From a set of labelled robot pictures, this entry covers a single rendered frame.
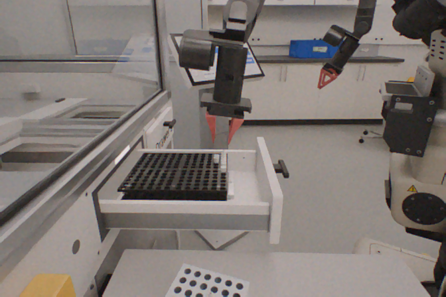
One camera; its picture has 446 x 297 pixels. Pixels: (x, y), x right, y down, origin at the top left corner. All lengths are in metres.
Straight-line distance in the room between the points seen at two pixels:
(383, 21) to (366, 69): 1.04
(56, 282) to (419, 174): 0.86
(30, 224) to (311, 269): 0.48
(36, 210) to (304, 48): 3.57
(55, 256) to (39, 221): 0.07
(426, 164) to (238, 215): 0.57
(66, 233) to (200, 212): 0.22
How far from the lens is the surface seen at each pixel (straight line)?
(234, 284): 0.51
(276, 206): 0.49
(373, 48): 4.27
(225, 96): 0.51
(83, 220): 0.52
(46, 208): 0.43
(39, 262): 0.44
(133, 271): 0.60
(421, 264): 1.51
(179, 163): 0.65
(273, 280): 0.57
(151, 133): 0.79
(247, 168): 0.74
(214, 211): 0.52
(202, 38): 0.53
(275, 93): 3.59
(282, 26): 4.23
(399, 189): 0.94
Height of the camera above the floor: 1.19
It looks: 21 degrees down
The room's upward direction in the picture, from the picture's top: straight up
